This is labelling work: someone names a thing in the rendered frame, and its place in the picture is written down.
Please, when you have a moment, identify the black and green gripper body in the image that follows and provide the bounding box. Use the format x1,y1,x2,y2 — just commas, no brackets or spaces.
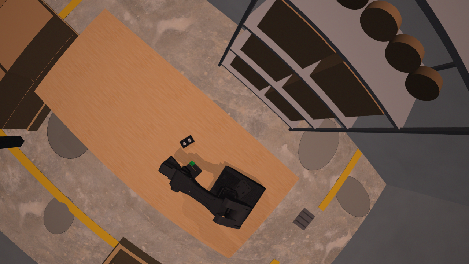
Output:
186,164,202,179

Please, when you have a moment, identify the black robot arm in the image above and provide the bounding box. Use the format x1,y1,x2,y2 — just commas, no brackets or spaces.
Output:
158,156,252,229

